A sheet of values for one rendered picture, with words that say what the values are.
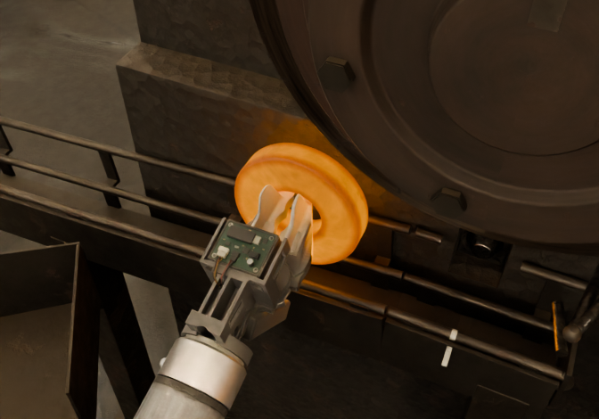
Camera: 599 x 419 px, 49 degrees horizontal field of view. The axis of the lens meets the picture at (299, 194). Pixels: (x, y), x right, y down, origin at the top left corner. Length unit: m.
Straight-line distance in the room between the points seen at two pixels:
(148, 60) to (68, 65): 1.67
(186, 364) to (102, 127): 1.62
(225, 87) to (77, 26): 1.97
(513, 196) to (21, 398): 0.63
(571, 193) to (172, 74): 0.51
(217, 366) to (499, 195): 0.30
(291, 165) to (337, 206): 0.07
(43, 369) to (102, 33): 1.91
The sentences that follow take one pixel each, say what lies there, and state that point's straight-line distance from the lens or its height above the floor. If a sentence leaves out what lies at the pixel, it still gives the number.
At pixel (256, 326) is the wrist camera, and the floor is 0.78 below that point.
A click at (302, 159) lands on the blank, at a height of 0.87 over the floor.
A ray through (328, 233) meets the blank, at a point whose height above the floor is 0.78.
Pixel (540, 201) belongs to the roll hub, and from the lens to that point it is 0.46.
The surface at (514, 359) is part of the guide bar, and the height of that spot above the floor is 0.71.
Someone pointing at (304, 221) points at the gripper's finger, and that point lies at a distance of 0.70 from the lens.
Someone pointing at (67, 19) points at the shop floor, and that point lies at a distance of 2.78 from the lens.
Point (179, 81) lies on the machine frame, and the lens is 0.80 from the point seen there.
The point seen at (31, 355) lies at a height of 0.60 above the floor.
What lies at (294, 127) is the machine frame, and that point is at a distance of 0.75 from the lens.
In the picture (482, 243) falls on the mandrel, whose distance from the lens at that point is 0.79.
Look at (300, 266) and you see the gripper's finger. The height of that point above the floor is 0.80.
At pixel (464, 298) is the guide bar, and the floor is 0.70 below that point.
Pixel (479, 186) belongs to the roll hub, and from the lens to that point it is 0.47.
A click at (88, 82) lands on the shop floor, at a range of 2.40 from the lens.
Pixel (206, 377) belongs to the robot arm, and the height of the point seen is 0.80.
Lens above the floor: 1.33
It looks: 45 degrees down
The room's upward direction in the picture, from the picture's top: straight up
